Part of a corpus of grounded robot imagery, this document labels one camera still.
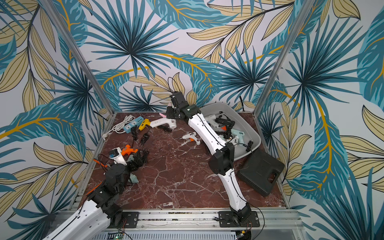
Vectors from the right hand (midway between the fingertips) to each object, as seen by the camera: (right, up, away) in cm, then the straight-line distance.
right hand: (170, 110), depth 86 cm
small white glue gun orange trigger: (+12, -16, +17) cm, 27 cm away
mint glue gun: (+45, -14, +17) cm, 50 cm away
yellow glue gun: (-22, -5, +24) cm, 33 cm away
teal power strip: (-34, -10, +20) cm, 41 cm away
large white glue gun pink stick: (+1, -7, -4) cm, 8 cm away
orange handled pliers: (-41, -33, +5) cm, 53 cm away
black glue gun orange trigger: (+39, -6, +24) cm, 46 cm away
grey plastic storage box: (+53, -17, +14) cm, 58 cm away
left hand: (-19, -24, -8) cm, 32 cm away
